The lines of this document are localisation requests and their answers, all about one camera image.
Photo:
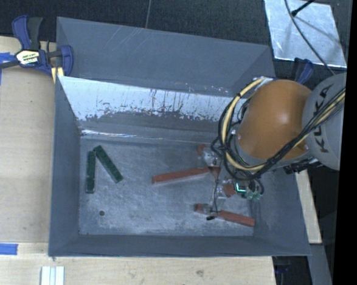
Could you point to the black cylinder on white bracket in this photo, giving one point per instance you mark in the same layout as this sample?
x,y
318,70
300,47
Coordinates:
x,y
298,168

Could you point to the dark green flat block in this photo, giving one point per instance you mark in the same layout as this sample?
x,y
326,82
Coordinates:
x,y
91,172
108,164

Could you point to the grey metal bin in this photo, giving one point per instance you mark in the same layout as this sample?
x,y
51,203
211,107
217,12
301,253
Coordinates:
x,y
149,204

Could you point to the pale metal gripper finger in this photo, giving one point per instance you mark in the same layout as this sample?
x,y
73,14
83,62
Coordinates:
x,y
209,158
220,197

